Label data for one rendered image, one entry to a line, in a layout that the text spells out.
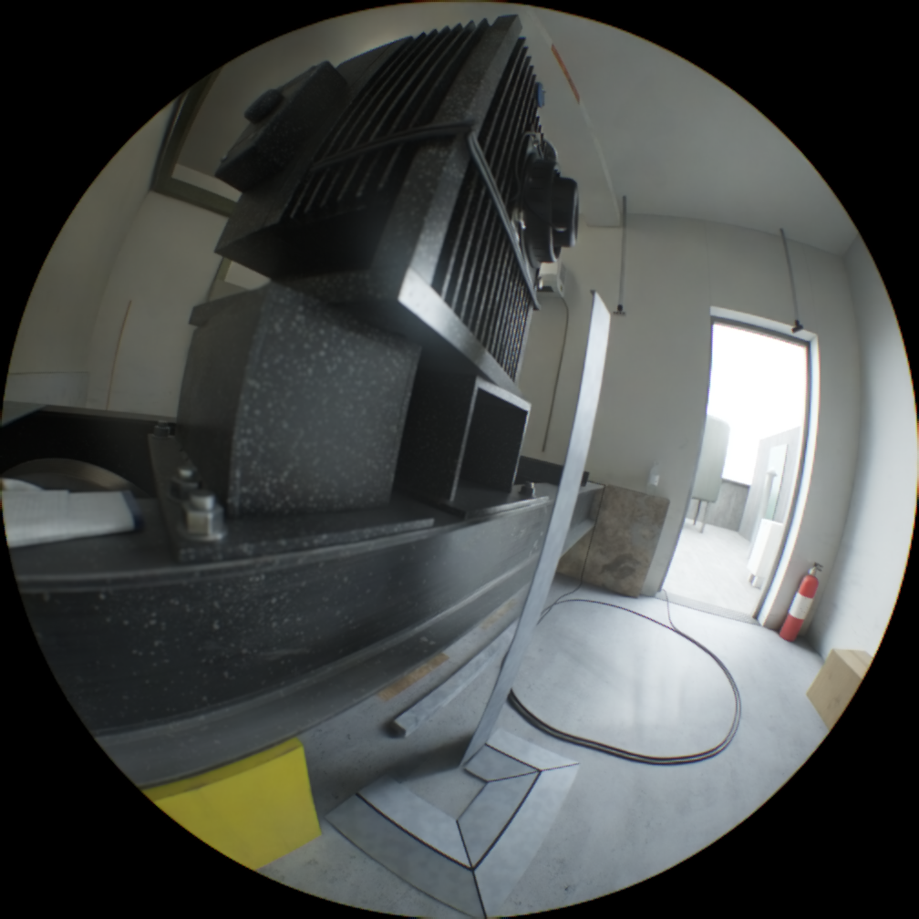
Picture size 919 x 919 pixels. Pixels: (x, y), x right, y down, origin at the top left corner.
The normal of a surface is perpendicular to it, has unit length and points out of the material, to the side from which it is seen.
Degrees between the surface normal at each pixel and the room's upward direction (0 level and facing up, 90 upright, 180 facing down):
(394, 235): 90
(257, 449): 90
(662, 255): 90
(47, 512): 0
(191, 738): 0
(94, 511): 0
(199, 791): 90
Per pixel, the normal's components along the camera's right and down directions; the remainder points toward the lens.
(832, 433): -0.54, -0.04
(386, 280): -0.33, 0.01
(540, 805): 0.36, -0.92
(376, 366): 0.82, 0.22
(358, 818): 0.11, -0.96
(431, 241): 0.92, 0.22
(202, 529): 0.56, 0.19
